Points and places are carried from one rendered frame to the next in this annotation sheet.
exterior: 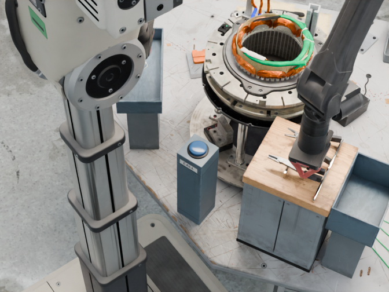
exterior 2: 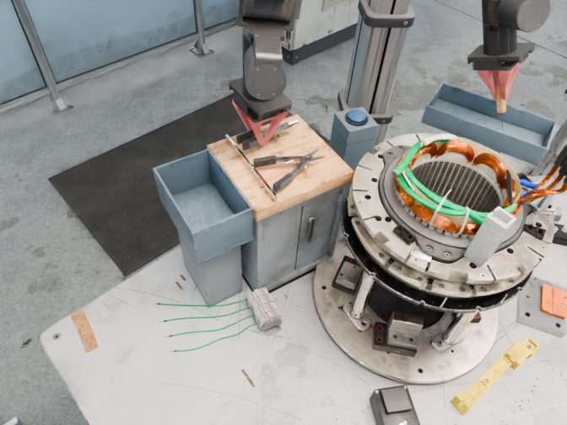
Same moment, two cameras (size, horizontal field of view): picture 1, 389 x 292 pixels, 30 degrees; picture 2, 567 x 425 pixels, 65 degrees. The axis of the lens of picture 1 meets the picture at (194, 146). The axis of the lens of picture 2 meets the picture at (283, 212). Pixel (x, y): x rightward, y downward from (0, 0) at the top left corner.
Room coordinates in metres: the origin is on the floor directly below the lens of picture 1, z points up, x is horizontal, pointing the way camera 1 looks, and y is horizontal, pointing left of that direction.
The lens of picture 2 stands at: (1.26, -0.76, 1.62)
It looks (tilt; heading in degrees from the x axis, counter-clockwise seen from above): 49 degrees down; 120
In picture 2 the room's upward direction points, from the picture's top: 4 degrees clockwise
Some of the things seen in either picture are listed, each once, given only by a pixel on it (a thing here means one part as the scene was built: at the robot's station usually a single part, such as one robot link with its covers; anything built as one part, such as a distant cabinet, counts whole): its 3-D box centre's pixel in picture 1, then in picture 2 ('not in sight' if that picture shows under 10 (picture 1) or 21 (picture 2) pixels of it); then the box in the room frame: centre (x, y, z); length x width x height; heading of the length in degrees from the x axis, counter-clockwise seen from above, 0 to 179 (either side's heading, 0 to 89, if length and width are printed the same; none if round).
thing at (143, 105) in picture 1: (142, 101); (467, 163); (1.23, 0.14, 0.92); 0.25 x 0.11 x 0.28; 2
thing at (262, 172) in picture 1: (300, 164); (278, 163); (0.94, -0.24, 1.05); 0.20 x 0.19 x 0.02; 64
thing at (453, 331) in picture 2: not in sight; (466, 314); (1.35, -0.24, 0.91); 0.02 x 0.02 x 0.21
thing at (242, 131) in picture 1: (242, 139); not in sight; (1.12, -0.12, 0.91); 0.02 x 0.02 x 0.21
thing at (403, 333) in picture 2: not in sight; (404, 330); (1.27, -0.29, 0.85); 0.06 x 0.04 x 0.05; 22
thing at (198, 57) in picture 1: (204, 55); (553, 301); (1.51, -0.02, 0.80); 0.07 x 0.05 x 0.01; 100
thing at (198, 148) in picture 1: (198, 148); (356, 115); (0.99, -0.01, 1.04); 0.04 x 0.04 x 0.01
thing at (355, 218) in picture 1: (355, 222); (207, 239); (0.88, -0.38, 0.92); 0.17 x 0.11 x 0.28; 154
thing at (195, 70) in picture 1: (208, 62); (542, 303); (1.49, -0.03, 0.79); 0.12 x 0.09 x 0.02; 100
